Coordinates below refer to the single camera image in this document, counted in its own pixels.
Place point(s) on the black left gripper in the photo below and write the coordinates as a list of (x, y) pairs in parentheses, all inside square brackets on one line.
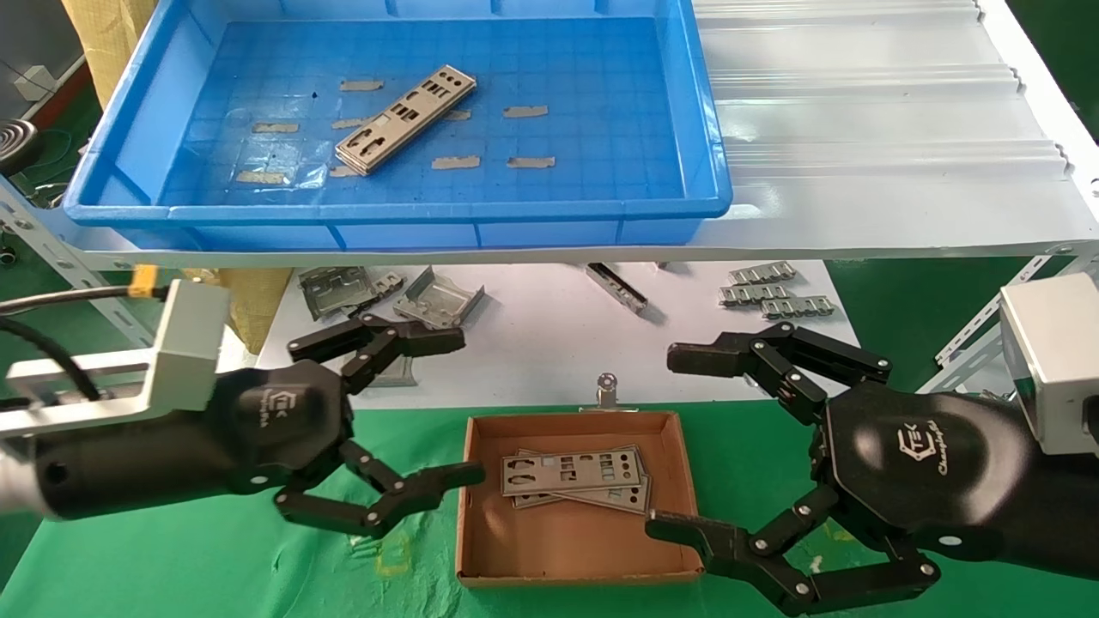
[(258, 429)]

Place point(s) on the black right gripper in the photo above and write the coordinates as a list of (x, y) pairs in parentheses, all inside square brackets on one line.
[(927, 463)]

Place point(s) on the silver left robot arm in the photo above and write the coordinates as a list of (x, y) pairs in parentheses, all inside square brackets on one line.
[(13, 485)]

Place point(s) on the brown cardboard box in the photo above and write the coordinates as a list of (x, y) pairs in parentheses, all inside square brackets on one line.
[(567, 549)]

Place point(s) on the blue plastic tray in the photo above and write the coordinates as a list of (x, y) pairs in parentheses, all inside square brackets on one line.
[(601, 129)]

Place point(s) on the silver binder clip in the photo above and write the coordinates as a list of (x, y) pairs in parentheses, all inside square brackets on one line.
[(607, 395)]

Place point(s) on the white paper sheet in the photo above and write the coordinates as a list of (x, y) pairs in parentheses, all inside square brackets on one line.
[(532, 343)]

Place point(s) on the small gray metal clip part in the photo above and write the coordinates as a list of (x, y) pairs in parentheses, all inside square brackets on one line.
[(388, 283)]

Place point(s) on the gray metal connector strip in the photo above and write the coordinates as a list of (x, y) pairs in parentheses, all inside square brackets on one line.
[(798, 306), (762, 274), (755, 294)]

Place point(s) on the yellow tape outline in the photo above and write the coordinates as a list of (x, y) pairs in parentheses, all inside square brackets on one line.
[(395, 566)]

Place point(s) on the long gray metal bar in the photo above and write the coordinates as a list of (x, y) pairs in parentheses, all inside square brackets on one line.
[(618, 286)]

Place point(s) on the gray masking tape piece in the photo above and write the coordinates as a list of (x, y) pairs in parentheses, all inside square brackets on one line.
[(342, 171), (530, 161), (525, 111), (260, 177), (348, 123), (275, 127), (361, 85), (455, 161), (459, 114)]

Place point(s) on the clear plastic film patch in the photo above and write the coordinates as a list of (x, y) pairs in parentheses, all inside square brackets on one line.
[(300, 176)]

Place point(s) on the stacked metal I/O shield plates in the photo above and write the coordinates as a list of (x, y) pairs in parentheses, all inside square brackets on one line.
[(391, 129)]

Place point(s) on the slotted steel angle brace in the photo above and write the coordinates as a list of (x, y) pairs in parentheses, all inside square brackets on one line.
[(974, 330), (51, 245)]

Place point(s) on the green table cloth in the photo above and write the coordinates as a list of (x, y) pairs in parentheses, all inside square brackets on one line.
[(172, 566)]

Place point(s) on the black coiled object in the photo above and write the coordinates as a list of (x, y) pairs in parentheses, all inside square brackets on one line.
[(13, 142)]

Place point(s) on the white power socket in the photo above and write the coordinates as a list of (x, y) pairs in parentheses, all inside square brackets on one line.
[(34, 83)]

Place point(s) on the flat gray metal bracket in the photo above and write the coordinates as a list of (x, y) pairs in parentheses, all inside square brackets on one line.
[(399, 371)]

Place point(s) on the gray stamped metal bracket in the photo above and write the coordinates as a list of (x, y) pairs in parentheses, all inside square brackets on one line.
[(335, 292)]

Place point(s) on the gray left wrist camera box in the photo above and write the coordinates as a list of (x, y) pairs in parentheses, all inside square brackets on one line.
[(193, 343)]

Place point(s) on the gray wrist camera box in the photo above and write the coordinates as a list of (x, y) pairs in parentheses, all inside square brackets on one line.
[(1056, 360), (193, 343)]

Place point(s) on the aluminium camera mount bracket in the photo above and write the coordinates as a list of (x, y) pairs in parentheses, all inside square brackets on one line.
[(86, 403)]

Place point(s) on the gray right wrist camera box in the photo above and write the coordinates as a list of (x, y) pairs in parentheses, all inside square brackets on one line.
[(1056, 360)]

